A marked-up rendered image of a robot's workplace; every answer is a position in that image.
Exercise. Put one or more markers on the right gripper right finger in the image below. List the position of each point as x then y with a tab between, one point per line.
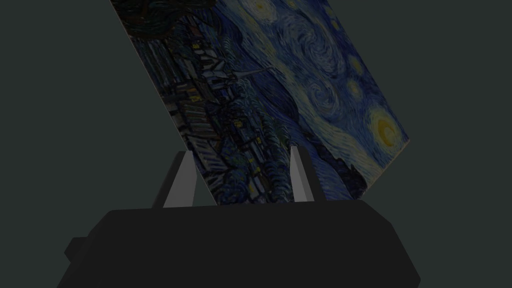
304	180

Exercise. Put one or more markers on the blue starry night painting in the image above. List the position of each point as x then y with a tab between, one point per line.
280	92

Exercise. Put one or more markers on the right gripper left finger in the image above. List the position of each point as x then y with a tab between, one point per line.
180	184

